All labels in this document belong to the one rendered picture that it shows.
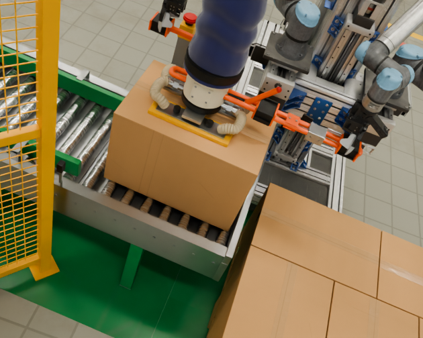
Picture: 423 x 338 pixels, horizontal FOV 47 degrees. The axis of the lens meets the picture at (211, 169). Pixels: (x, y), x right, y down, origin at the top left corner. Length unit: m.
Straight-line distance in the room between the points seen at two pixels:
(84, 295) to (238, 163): 1.08
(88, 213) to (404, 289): 1.44
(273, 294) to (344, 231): 0.54
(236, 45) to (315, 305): 1.11
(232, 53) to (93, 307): 1.40
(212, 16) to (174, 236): 0.89
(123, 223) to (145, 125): 0.46
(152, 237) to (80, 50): 1.97
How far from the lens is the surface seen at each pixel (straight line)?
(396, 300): 2.35
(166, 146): 1.88
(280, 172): 2.96
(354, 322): 2.18
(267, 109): 1.89
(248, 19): 1.63
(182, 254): 2.09
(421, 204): 3.71
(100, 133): 2.36
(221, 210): 2.04
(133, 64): 3.67
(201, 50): 1.72
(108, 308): 2.47
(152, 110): 1.90
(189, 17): 2.34
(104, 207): 2.05
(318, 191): 2.98
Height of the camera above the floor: 2.25
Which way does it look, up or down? 47 degrees down
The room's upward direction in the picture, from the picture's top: 23 degrees clockwise
